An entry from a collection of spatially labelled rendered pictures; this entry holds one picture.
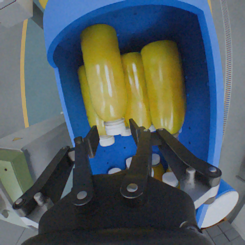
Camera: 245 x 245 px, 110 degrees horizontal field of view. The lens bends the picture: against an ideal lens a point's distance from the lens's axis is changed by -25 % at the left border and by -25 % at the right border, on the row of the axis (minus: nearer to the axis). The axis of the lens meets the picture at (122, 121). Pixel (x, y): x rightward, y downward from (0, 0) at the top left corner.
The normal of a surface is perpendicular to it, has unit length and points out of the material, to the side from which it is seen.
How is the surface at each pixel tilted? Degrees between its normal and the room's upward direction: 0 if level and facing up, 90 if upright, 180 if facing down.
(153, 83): 55
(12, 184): 1
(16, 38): 0
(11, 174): 1
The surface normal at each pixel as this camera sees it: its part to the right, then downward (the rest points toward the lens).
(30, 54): 0.07, 0.22
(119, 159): 0.55, 0.10
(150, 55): -0.68, 0.29
